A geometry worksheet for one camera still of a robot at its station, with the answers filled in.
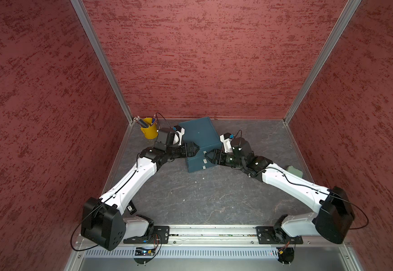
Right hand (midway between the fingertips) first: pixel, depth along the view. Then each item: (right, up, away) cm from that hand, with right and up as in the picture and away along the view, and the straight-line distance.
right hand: (208, 160), depth 78 cm
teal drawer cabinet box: (-3, +13, +8) cm, 15 cm away
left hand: (-8, +3, +2) cm, 9 cm away
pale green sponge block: (+49, -9, +14) cm, 52 cm away
